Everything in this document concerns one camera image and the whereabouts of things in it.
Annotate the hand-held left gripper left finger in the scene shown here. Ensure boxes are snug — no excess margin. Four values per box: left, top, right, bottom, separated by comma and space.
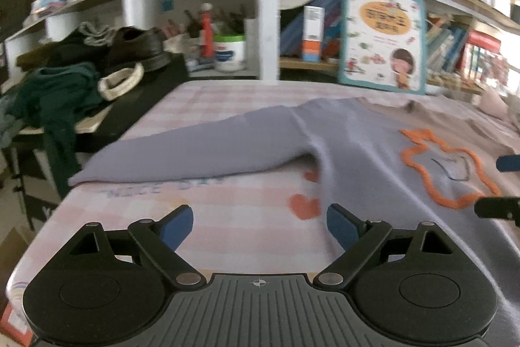
63, 204, 204, 293

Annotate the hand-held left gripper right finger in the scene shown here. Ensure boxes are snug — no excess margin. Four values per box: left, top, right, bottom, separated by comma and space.
312, 203, 456, 291

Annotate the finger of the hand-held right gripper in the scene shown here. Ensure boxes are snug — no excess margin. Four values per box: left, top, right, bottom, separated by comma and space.
474, 196, 520, 227
496, 154, 520, 172

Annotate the lavender sweater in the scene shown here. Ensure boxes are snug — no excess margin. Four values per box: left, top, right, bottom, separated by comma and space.
67, 97, 520, 335

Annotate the red dictionary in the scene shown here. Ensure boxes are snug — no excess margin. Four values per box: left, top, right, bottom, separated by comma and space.
467, 31, 502, 55

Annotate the black side table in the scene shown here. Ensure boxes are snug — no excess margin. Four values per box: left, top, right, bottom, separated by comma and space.
8, 54, 189, 156

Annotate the pink checked tablecloth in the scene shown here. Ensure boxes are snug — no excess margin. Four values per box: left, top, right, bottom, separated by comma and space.
8, 81, 520, 347

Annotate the row of slim picture books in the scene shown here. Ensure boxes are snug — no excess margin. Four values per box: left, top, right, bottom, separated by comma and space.
424, 20, 472, 73

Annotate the teal children's picture book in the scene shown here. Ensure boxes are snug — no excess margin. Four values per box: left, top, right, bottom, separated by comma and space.
337, 0, 427, 96

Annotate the white tin can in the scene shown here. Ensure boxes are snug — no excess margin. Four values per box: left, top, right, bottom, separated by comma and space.
213, 34, 247, 72

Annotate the dark green cloth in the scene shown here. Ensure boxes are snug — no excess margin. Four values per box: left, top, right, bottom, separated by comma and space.
16, 62, 100, 197

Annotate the black leather shoe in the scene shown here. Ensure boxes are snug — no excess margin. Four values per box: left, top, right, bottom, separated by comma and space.
101, 27, 171, 73

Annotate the red bottle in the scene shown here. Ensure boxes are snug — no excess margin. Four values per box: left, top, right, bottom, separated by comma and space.
200, 3, 215, 59

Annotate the white and orange toothbrush box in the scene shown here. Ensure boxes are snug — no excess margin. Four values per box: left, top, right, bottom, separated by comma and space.
301, 6, 326, 62

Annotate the white bookshelf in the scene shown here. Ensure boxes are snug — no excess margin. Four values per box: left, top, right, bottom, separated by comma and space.
20, 0, 520, 96

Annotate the cream fabric strap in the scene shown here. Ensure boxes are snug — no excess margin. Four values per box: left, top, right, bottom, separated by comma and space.
98, 62, 145, 101

